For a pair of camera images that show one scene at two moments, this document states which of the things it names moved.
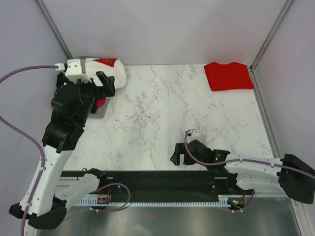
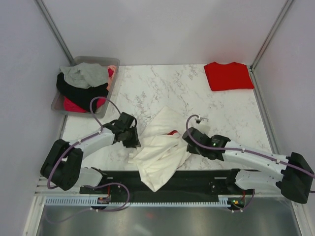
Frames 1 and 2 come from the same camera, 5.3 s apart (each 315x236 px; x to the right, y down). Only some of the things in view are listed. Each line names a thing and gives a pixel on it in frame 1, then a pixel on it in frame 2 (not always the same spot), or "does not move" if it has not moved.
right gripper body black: x=187 y=161 to x=194 y=150
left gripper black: x=108 y=89 to x=135 y=142
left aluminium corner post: x=52 y=26 does not move
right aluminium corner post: x=285 y=9 does not move
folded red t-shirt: x=233 y=76 does not move
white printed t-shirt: x=110 y=67 to x=163 y=148
